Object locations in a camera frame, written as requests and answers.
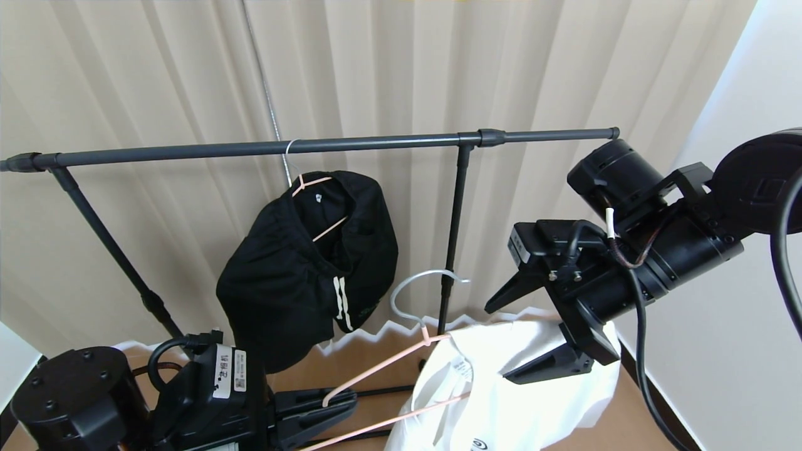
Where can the white printed t-shirt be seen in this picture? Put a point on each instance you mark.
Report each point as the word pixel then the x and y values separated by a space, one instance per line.
pixel 501 407

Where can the black shorts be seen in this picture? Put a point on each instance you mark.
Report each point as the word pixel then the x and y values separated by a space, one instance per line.
pixel 282 294

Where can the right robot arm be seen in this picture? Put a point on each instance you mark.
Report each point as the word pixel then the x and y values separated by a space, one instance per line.
pixel 617 172

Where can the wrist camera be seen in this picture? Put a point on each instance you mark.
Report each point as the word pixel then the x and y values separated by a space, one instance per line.
pixel 188 401
pixel 545 241

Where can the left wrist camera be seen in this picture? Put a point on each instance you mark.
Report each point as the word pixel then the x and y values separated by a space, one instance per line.
pixel 188 401

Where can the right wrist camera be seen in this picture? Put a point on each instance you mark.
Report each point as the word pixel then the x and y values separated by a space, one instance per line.
pixel 545 241

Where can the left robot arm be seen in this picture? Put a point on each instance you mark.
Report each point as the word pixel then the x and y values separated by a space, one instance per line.
pixel 75 401

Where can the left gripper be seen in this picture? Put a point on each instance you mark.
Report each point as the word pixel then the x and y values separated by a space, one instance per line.
pixel 263 413

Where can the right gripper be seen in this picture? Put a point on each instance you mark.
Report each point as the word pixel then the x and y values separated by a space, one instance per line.
pixel 677 257

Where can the black clothes rack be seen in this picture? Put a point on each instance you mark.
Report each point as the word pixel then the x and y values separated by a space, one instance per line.
pixel 188 150

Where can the pink clothes hanger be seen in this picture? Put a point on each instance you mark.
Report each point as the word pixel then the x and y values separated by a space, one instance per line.
pixel 426 336
pixel 311 183

